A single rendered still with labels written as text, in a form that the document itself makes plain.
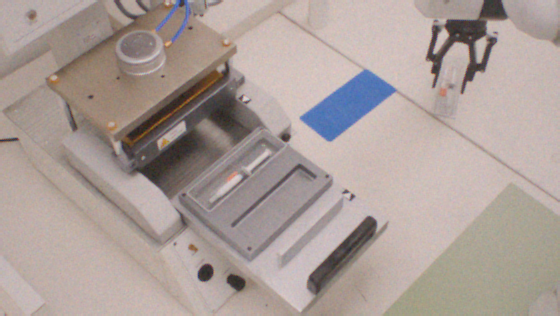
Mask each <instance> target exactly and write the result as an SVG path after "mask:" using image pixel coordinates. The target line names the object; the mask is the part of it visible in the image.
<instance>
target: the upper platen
mask: <svg viewBox="0 0 560 316"><path fill-rule="evenodd" d="M221 78H223V75H222V74H221V73H220V72H219V71H218V70H216V69H215V70H214V71H212V72H211V73H210V74H208V75H207V76H205V77H204V78H203V79H201V80H200V81H198V82H197V83H196V84H194V85H193V86H192V87H190V88H189V89H188V90H186V91H185V92H183V93H182V95H180V96H179V97H178V98H175V99H174V100H172V101H171V102H170V103H168V104H167V105H166V106H164V108H163V109H161V110H160V111H158V112H157V113H156V114H154V115H153V116H152V117H149V118H148V119H146V121H145V122H143V123H142V124H141V125H139V126H138V127H136V128H135V129H134V130H132V131H131V132H130V133H129V134H128V135H127V136H124V137H123V138H121V139H122V142H123V145H124V146H125V147H126V148H128V149H130V148H131V147H132V146H134V145H135V144H136V143H138V142H139V141H140V140H142V139H143V138H144V137H146V135H149V134H150V133H151V132H153V131H154V130H155V129H156V128H158V127H159V126H160V125H162V124H163V123H164V122H165V121H166V120H167V119H169V118H170V117H171V116H174V115H175V114H177V113H178V112H179V111H181V110H182V108H184V107H185V106H186V105H188V104H189V103H190V102H192V101H193V100H194V99H196V98H197V97H200V96H201V94H203V93H204V92H205V91H207V90H208V89H209V88H211V87H212V86H213V85H215V84H216V83H217V82H219V81H220V79H221Z"/></svg>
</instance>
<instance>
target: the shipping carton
mask: <svg viewBox="0 0 560 316"><path fill-rule="evenodd" d="M0 316H55V314H54V313H53V311H52V310H51V308H50V307H49V306H48V305H47V303H46V302H45V301H44V300H43V299H42V298H41V297H40V295H39V294H38V292H37V291H36V290H34V289H33V288H32V287H31V286H30V285H29V284H28V283H27V282H26V281H25V280H24V278H23V277H22V276H21V275H20V274H19V273H18V272H17V271H16V270H15V269H14V268H13V267H12V266H11V265H10V264H9V262H8V261H7V260H6V259H5V258H4V257H3V256H2V255H0Z"/></svg>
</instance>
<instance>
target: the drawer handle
mask: <svg viewBox="0 0 560 316"><path fill-rule="evenodd" d="M376 229H377V221H376V219H374V217H373V216H371V215H369V216H367V217H366V218H365V219H364V220H363V221H362V222H361V223H360V224H359V225H358V226H357V227H356V228H355V229H354V230H353V231H352V232H351V233H350V234H349V235H348V236H347V237H346V238H345V239H344V240H343V241H342V242H341V243H340V244H339V245H338V246H337V247H336V248H335V249H334V250H333V251H332V252H331V253H330V254H329V256H328V257H327V258H326V259H325V260H324V261H323V262H322V263H321V264H320V265H319V266H318V267H316V269H315V270H314V271H313V272H312V273H311V274H310V275H309V277H308V280H307V285H306V287H307V289H309V290H310V291H311V292H312V293H313V294H315V295H317V294H318V292H319V291H320V287H321V285H322V284H323V283H324V282H325V281H326V280H327V279H328V278H329V277H330V276H331V275H332V274H333V273H334V272H335V270H336V268H337V267H338V266H340V265H341V264H342V263H343V262H344V261H345V260H346V259H347V258H348V257H349V256H350V255H351V254H352V253H353V252H354V250H355V249H356V248H358V247H359V246H360V245H361V244H362V243H363V241H364V240H365V239H366V238H367V237H368V236H369V235H370V236H371V237H373V236H374V234H375V233H376Z"/></svg>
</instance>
